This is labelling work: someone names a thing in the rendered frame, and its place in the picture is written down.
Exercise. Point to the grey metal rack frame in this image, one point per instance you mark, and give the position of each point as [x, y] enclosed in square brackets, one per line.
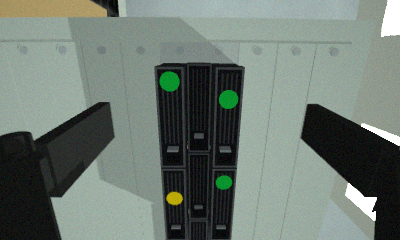
[53, 68]

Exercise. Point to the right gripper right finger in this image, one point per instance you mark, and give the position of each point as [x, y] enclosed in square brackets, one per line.
[367, 161]

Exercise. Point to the tan wooden board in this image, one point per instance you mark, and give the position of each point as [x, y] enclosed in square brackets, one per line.
[50, 8]

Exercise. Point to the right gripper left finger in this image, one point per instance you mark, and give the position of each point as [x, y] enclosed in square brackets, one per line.
[33, 171]

